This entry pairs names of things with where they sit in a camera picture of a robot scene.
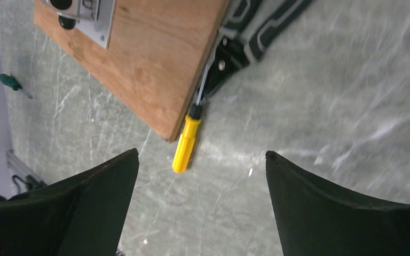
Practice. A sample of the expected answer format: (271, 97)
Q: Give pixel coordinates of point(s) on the green handled screwdriver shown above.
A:
(11, 82)

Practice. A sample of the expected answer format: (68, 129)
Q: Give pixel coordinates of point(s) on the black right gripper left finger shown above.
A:
(81, 215)

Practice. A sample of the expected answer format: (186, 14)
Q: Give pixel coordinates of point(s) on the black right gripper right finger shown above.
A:
(315, 216)

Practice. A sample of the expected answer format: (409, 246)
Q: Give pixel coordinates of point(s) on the black handled pliers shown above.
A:
(244, 38)

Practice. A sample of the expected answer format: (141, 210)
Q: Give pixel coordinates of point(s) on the wooden board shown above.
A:
(155, 56)

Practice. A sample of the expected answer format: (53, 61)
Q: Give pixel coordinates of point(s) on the aluminium frame rail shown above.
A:
(23, 178)

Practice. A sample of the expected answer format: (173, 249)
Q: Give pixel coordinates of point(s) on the metal bracket stand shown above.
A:
(91, 17)

